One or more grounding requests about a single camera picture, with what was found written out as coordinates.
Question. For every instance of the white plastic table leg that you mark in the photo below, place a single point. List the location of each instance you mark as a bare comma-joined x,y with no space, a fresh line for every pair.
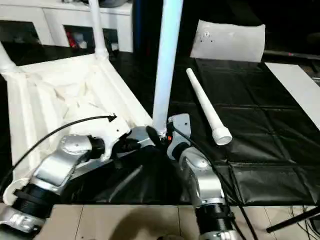
97,30
207,110
167,60
5,60

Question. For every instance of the white plastic table top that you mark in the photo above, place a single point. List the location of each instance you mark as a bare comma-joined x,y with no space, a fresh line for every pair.
50,100

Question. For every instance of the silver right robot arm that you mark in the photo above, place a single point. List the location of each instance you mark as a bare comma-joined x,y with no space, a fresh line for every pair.
200,180

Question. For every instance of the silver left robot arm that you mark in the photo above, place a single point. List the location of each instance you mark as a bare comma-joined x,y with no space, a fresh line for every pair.
55,170

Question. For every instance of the black work mat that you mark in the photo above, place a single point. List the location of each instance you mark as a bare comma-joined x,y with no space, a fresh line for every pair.
270,165

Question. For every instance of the white plastic bag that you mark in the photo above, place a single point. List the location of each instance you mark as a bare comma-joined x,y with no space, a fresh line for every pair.
227,41

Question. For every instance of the metal cooking pot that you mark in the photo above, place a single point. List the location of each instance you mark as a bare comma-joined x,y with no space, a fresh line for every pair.
115,2

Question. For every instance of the white flat board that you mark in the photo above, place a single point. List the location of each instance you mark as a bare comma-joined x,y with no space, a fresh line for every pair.
300,90

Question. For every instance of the white cabinet with glass doors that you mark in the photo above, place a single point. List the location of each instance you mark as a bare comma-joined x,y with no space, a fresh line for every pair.
50,22

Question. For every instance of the black stand leg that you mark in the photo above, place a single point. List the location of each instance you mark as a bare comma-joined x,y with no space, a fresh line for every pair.
295,219

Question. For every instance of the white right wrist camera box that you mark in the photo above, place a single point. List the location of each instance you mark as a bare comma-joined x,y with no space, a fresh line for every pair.
180,122

